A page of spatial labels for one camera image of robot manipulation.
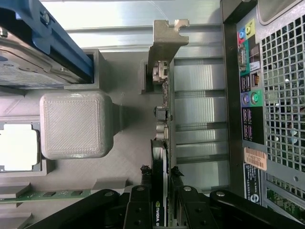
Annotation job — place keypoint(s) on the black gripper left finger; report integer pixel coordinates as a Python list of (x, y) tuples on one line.
[(138, 210)]

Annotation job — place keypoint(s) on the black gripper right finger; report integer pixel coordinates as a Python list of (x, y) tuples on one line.
[(190, 210)]

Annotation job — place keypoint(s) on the orange barcode sticker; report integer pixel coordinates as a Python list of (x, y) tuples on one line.
[(255, 157)]

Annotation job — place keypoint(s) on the green RAM stick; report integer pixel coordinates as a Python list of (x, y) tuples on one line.
[(47, 194)]

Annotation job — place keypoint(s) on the black open PC case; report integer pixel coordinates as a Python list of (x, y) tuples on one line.
[(233, 95)]

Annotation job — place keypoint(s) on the silver CPU chip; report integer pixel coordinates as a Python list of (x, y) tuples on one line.
[(19, 148)]

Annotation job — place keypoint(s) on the hard drive with blue label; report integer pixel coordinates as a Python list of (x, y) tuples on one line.
[(23, 66)]

